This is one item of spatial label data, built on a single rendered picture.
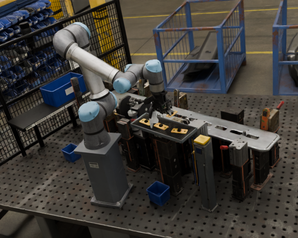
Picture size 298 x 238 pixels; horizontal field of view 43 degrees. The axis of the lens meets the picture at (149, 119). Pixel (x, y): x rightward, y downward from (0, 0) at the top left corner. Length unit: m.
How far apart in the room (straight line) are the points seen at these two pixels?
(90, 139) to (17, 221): 1.71
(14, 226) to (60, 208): 1.21
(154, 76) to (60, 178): 1.14
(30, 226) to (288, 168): 2.18
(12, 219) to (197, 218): 2.00
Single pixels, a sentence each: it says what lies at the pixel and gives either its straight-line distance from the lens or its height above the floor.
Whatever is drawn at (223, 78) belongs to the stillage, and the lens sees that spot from 4.42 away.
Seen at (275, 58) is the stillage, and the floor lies 0.61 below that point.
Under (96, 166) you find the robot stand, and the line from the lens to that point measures 2.16.
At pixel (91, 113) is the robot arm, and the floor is 1.32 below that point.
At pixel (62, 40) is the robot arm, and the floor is 1.71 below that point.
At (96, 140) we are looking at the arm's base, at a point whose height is 1.15.
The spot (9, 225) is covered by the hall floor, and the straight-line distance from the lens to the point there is 3.65.
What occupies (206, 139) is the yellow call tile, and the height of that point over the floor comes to 1.16.
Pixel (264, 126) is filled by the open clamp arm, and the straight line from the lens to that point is 2.27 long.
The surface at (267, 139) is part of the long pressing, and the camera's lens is 2.18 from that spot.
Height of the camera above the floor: 2.23
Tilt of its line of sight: 30 degrees down
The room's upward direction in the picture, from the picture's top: 11 degrees counter-clockwise
